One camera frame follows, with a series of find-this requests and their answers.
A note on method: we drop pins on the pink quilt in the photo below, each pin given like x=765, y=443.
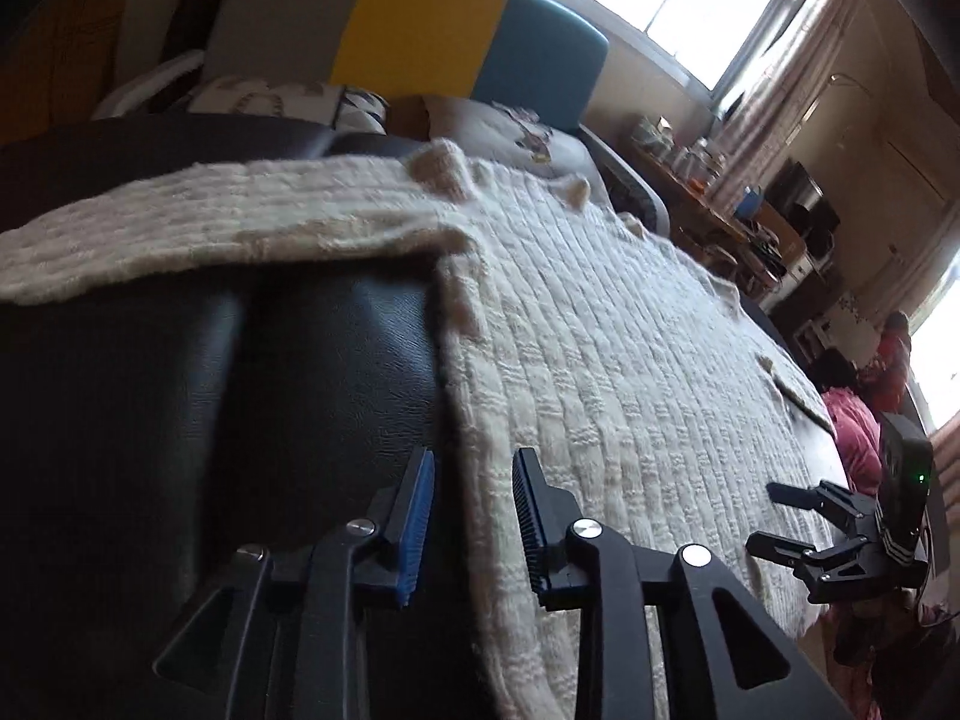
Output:
x=855, y=427

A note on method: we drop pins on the white knitted sweater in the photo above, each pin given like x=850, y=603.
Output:
x=600, y=360

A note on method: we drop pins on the triangle pattern cushion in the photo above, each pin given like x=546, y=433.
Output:
x=262, y=97

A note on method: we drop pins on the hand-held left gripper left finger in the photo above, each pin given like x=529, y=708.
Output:
x=416, y=532

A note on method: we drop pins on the blue chair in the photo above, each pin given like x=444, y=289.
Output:
x=750, y=204

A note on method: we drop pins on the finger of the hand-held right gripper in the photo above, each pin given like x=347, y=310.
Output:
x=817, y=559
x=840, y=506

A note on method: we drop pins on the grey yellow blue sofa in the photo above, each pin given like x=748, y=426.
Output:
x=420, y=22

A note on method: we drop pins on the black television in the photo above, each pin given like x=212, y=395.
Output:
x=802, y=202

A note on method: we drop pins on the wooden side table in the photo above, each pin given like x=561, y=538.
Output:
x=697, y=202

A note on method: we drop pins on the brown wooden wardrobe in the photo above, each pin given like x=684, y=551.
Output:
x=52, y=52

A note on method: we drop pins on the grey deer print cushion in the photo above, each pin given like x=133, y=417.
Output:
x=510, y=127

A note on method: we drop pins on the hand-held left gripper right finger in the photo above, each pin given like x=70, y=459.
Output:
x=529, y=517

